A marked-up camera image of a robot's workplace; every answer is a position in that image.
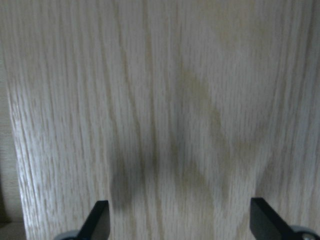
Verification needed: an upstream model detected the light wooden drawer cabinet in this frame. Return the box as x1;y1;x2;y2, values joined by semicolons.
0;0;320;240

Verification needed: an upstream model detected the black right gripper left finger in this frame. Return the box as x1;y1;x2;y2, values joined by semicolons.
75;200;111;240

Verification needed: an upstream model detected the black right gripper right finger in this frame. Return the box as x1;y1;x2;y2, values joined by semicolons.
249;197;300;240

